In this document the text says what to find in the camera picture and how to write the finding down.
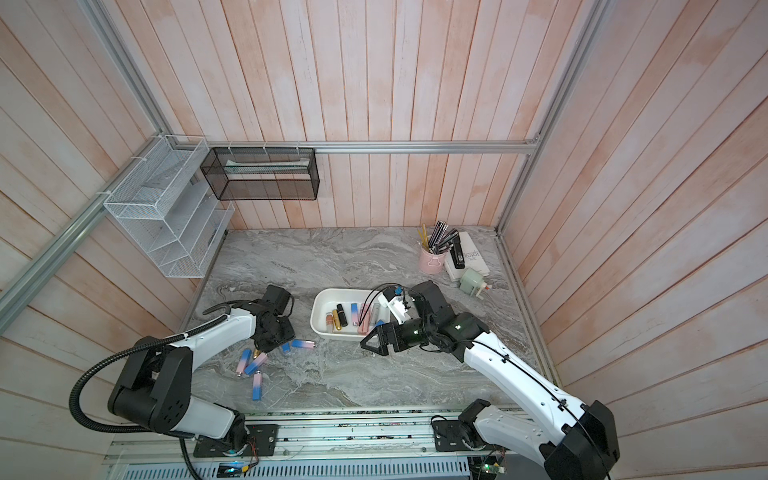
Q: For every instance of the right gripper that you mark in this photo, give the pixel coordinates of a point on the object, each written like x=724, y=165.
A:
x=384, y=332

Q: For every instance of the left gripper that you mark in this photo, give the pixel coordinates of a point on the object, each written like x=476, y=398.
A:
x=288, y=336

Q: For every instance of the pink bear lip gloss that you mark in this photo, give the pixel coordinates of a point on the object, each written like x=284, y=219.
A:
x=365, y=315

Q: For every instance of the pink blue lipstick sideways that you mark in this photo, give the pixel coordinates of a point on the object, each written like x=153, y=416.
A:
x=303, y=344

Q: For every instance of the pink blue lipstick tall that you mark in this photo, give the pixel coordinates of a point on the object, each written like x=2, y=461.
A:
x=355, y=317

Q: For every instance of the white storage box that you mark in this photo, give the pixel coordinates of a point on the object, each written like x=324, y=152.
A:
x=328, y=299

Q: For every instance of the black lipstick tube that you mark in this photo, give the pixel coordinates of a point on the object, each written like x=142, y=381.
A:
x=342, y=315

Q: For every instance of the gold lipstick tube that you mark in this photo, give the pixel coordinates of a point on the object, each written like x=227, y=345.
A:
x=336, y=320

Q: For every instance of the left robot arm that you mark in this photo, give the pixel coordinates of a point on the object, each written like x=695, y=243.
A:
x=153, y=392

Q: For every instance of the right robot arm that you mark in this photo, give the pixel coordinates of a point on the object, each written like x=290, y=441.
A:
x=567, y=437

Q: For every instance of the pink pen cup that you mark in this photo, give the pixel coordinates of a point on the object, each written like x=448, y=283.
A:
x=430, y=263

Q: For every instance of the green pencil sharpener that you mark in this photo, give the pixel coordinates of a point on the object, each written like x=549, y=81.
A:
x=473, y=283

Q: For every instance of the black stapler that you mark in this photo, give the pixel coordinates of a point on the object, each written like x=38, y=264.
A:
x=457, y=254

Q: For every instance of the white book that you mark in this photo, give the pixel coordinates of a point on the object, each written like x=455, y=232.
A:
x=472, y=259

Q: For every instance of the black mesh basket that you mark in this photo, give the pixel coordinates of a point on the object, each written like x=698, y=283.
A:
x=262, y=173

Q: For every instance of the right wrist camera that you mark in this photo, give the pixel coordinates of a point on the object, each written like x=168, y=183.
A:
x=396, y=301

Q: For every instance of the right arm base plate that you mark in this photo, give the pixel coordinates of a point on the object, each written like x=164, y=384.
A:
x=457, y=436

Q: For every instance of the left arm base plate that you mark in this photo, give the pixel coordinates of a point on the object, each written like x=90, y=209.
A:
x=248, y=440

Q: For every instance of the white wire shelf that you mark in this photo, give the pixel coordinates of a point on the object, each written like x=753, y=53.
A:
x=169, y=209

